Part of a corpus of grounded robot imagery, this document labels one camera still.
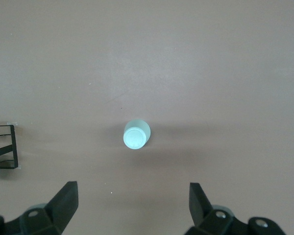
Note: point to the pale green cup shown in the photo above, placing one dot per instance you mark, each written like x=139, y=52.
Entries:
x=134, y=138

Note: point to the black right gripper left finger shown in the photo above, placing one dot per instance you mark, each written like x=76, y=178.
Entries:
x=61, y=210

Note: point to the clear tape piece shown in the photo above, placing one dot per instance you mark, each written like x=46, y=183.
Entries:
x=18, y=168
x=11, y=123

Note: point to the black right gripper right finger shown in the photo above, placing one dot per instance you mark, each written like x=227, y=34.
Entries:
x=198, y=208

